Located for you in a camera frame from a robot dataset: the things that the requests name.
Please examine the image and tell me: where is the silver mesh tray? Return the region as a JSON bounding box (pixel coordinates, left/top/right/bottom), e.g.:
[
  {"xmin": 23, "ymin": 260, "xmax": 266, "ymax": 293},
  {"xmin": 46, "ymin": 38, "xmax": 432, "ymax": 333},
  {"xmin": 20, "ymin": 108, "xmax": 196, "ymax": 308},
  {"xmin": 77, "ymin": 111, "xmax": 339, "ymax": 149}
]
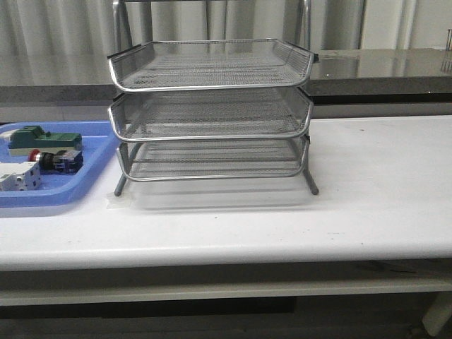
[
  {"xmin": 117, "ymin": 136, "xmax": 309, "ymax": 182},
  {"xmin": 108, "ymin": 88, "xmax": 314, "ymax": 142},
  {"xmin": 107, "ymin": 38, "xmax": 316, "ymax": 93}
]

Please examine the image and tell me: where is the silver metal rack frame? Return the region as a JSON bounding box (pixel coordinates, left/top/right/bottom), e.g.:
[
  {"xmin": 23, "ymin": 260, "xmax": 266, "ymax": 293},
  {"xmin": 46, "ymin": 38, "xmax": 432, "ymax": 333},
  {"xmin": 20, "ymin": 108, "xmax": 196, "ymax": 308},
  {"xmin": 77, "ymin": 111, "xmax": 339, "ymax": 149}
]
[{"xmin": 112, "ymin": 0, "xmax": 321, "ymax": 198}]

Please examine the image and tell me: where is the white circuit breaker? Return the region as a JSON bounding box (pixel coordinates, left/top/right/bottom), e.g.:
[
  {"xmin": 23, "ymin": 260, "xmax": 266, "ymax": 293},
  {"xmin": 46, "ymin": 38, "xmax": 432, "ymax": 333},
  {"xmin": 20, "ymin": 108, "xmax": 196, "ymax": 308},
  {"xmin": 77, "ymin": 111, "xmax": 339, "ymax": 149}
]
[{"xmin": 0, "ymin": 162, "xmax": 42, "ymax": 191}]

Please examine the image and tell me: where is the dark background counter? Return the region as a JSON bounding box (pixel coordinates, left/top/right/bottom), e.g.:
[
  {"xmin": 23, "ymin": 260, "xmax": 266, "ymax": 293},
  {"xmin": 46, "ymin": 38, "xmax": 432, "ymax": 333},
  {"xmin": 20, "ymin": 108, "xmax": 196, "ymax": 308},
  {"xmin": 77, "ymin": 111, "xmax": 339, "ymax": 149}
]
[{"xmin": 1, "ymin": 49, "xmax": 451, "ymax": 105}]

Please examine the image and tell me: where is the green and white switch module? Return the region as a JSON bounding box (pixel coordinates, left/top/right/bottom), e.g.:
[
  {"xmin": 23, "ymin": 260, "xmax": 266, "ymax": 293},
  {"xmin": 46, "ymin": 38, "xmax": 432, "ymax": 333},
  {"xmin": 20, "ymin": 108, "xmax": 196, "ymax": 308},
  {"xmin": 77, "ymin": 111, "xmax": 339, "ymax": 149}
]
[{"xmin": 8, "ymin": 125, "xmax": 83, "ymax": 156}]

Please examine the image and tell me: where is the red emergency stop button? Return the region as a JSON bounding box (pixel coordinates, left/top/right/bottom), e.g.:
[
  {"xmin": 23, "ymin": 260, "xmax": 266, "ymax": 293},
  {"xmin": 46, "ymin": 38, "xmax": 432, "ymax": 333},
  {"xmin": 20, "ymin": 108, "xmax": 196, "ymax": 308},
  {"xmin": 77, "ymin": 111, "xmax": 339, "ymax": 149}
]
[{"xmin": 28, "ymin": 149, "xmax": 83, "ymax": 174}]

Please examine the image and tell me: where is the blue plastic tray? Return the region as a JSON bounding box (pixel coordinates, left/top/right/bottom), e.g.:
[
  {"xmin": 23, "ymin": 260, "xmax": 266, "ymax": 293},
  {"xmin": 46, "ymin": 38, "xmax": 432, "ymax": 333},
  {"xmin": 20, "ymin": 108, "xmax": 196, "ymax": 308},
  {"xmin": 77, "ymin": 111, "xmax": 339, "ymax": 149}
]
[{"xmin": 1, "ymin": 121, "xmax": 119, "ymax": 208}]

